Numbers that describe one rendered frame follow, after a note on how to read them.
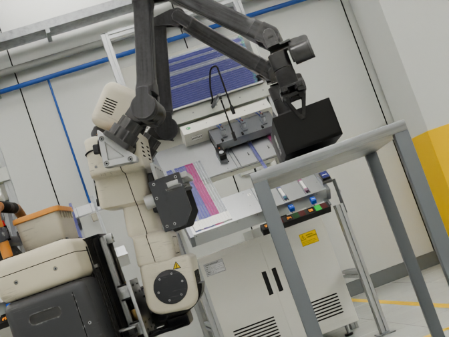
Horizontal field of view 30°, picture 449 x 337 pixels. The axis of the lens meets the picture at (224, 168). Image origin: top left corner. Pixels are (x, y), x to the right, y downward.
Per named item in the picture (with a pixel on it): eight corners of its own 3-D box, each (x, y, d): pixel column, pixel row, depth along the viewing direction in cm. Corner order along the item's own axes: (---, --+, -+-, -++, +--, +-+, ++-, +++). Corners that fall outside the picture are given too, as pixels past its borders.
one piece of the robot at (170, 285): (113, 339, 245) (75, 135, 250) (133, 324, 283) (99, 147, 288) (200, 321, 244) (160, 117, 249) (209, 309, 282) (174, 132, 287)
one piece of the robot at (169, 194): (152, 237, 252) (129, 169, 254) (163, 236, 280) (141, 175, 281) (202, 218, 252) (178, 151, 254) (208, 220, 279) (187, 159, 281)
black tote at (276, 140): (282, 170, 294) (270, 140, 295) (328, 152, 294) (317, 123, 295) (285, 155, 237) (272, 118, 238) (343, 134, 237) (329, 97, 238)
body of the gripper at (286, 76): (302, 91, 244) (292, 68, 244) (304, 85, 234) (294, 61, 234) (281, 99, 244) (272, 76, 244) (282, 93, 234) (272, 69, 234)
